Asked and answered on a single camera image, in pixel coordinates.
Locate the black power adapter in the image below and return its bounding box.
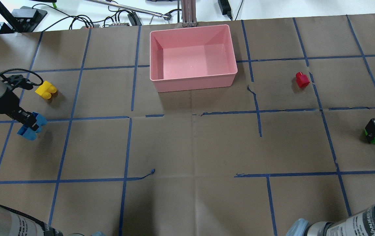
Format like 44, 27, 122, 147
217, 0, 233, 21

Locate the blue toy block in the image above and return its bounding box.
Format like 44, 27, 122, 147
17, 112, 47, 141

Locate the yellow toy block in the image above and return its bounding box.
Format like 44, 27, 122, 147
35, 81, 57, 100

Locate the silver metal rod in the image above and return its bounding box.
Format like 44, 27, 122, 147
87, 0, 172, 20

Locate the red toy block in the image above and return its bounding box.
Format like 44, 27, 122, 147
295, 72, 310, 88

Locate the black tripod stand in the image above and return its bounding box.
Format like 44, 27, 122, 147
0, 1, 47, 34

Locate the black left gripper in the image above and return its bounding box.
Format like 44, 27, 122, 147
0, 75, 42, 132

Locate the aluminium frame post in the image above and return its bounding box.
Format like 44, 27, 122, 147
181, 0, 197, 28

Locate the pink plastic box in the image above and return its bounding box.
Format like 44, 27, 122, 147
150, 24, 238, 93

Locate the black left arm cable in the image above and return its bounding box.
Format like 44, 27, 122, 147
0, 68, 44, 87

